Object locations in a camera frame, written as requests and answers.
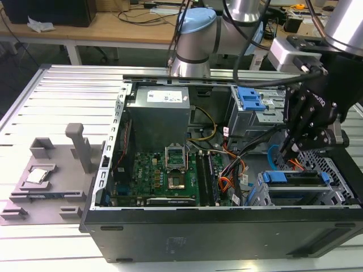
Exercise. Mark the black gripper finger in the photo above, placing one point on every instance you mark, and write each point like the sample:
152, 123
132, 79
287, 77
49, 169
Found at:
314, 139
297, 119

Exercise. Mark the hard disk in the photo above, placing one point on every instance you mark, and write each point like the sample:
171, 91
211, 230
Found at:
276, 177

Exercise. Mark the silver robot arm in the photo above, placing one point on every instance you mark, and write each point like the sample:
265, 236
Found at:
195, 42

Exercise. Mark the grey metal disk bay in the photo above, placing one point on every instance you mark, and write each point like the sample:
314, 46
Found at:
326, 194

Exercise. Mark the black RAM slot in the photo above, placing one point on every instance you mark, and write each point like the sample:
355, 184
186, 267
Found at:
201, 178
211, 178
206, 178

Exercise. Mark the grey metal drive cage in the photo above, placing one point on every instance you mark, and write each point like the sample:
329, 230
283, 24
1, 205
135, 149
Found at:
246, 122

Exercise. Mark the blue plastic drive latch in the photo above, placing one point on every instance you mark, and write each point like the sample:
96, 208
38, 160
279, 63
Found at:
249, 96

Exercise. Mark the metal locking lever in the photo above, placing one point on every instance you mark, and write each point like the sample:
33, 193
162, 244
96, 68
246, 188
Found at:
187, 158

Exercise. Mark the CPU socket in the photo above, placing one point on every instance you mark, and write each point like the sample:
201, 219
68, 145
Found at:
175, 182

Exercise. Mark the grey power supply unit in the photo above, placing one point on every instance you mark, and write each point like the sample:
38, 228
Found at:
158, 124

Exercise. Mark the black graphics card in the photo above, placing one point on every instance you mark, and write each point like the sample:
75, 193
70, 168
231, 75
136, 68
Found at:
170, 201

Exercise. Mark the black PC case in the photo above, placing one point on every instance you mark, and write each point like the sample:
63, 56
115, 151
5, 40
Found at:
198, 238

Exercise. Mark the green motherboard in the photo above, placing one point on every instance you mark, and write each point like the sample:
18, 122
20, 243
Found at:
147, 173

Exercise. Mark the blue VGA port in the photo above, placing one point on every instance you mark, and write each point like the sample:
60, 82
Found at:
122, 190

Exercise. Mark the wooden desk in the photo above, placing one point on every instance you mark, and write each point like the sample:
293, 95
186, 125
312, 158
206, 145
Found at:
113, 31

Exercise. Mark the grey parts rack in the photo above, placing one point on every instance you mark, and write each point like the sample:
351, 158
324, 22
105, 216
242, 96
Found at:
62, 173

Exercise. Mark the RAM stick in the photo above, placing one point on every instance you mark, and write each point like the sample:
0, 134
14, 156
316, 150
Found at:
48, 195

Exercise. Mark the silver CPU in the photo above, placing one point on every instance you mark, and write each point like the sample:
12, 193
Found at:
38, 176

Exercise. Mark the black box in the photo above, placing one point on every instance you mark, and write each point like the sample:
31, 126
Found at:
48, 12

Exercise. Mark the white crumpled paper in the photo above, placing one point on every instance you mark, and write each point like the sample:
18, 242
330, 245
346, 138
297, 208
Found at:
39, 25

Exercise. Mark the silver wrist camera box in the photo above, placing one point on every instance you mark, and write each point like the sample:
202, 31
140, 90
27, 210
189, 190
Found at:
283, 56

